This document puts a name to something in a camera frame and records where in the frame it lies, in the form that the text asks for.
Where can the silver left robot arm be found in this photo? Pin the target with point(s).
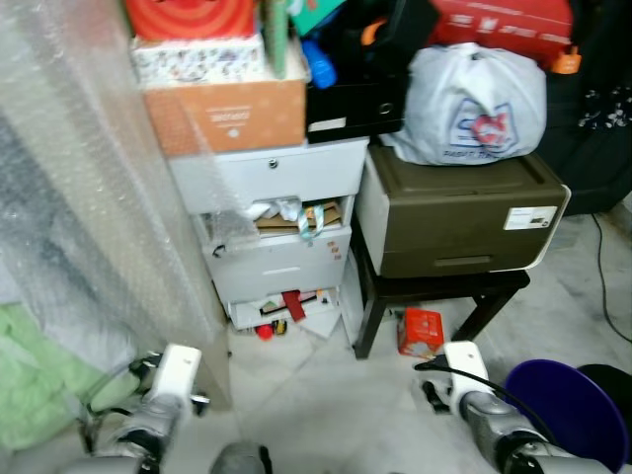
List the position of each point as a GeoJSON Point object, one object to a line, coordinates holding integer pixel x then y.
{"type": "Point", "coordinates": [138, 430]}

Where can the small red carton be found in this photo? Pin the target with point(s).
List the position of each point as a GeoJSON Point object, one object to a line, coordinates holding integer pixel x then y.
{"type": "Point", "coordinates": [421, 332]}

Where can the grey left robot leg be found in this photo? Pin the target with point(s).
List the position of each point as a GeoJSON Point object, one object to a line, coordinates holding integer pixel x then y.
{"type": "Point", "coordinates": [240, 460]}

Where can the small red ball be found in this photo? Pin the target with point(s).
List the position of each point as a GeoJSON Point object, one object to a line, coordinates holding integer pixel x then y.
{"type": "Point", "coordinates": [265, 331]}

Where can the dark wooden stool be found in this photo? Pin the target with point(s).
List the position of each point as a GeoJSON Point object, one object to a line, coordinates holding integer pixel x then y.
{"type": "Point", "coordinates": [434, 288]}

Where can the red ribbon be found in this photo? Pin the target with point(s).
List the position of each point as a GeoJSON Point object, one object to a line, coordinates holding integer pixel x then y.
{"type": "Point", "coordinates": [293, 304]}

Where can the purple plastic bucket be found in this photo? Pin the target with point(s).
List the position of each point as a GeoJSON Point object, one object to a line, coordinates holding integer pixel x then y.
{"type": "Point", "coordinates": [573, 410]}

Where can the white drawer cabinet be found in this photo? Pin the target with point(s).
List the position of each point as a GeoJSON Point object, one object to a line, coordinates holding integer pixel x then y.
{"type": "Point", "coordinates": [276, 262]}

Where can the light green tulle dress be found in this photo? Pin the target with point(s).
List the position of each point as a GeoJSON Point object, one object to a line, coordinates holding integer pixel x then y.
{"type": "Point", "coordinates": [35, 380]}

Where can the brown cardboard sheet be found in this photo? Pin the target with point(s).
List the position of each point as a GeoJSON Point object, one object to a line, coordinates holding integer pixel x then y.
{"type": "Point", "coordinates": [336, 212]}

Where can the teal ribbon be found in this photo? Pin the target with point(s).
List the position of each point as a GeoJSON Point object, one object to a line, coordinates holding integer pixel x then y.
{"type": "Point", "coordinates": [314, 222]}

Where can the clear bubble wrap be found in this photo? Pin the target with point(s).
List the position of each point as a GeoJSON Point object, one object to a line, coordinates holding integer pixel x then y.
{"type": "Point", "coordinates": [89, 178]}

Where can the orange cardboard box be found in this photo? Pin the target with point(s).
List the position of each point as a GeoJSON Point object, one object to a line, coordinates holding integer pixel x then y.
{"type": "Point", "coordinates": [232, 117]}

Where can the white printed plastic bag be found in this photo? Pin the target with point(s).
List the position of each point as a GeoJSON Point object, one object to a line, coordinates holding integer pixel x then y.
{"type": "Point", "coordinates": [474, 109]}

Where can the black box with items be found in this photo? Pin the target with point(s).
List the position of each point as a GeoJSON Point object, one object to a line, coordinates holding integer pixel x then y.
{"type": "Point", "coordinates": [360, 99]}

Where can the dark white-printed garment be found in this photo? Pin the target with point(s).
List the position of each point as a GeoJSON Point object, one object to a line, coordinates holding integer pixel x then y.
{"type": "Point", "coordinates": [604, 109]}

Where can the white patterned gift box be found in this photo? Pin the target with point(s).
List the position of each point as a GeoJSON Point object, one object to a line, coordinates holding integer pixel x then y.
{"type": "Point", "coordinates": [197, 61]}

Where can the blue plastic bottle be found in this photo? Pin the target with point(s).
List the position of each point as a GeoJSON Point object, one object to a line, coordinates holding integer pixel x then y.
{"type": "Point", "coordinates": [319, 67]}

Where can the orange padlock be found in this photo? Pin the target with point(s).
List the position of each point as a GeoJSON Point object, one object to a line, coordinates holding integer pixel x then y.
{"type": "Point", "coordinates": [567, 62]}

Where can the green tube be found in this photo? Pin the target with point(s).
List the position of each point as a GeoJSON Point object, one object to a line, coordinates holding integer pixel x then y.
{"type": "Point", "coordinates": [276, 39]}

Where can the red flat carton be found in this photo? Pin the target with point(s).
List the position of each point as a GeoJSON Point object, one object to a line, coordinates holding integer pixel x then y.
{"type": "Point", "coordinates": [504, 25]}

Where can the red swirl-printed box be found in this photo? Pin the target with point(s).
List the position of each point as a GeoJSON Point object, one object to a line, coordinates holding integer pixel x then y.
{"type": "Point", "coordinates": [193, 18]}

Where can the teal carton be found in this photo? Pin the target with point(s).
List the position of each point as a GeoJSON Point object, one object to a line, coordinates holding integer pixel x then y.
{"type": "Point", "coordinates": [311, 14]}

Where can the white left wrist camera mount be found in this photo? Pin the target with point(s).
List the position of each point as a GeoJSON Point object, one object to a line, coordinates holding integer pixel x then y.
{"type": "Point", "coordinates": [180, 370]}

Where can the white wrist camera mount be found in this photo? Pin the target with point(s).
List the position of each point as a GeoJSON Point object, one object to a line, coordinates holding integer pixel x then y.
{"type": "Point", "coordinates": [180, 370]}
{"type": "Point", "coordinates": [466, 363]}

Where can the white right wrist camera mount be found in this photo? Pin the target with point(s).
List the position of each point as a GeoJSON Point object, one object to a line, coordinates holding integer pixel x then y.
{"type": "Point", "coordinates": [466, 363]}

